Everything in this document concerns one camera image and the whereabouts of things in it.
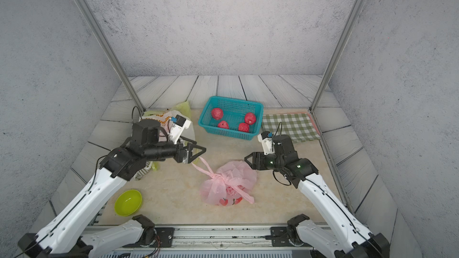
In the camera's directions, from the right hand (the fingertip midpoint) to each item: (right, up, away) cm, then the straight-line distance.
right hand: (251, 159), depth 74 cm
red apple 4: (-18, +20, +37) cm, 46 cm away
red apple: (-13, +14, +31) cm, 36 cm away
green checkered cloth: (+32, +13, +37) cm, 50 cm away
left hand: (-18, +6, -10) cm, 22 cm away
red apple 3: (+2, +17, +34) cm, 38 cm away
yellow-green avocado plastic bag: (-39, +25, +40) cm, 61 cm away
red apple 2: (-2, +12, +29) cm, 31 cm away
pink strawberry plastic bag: (-9, -11, 0) cm, 15 cm away
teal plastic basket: (-9, +18, +43) cm, 48 cm away
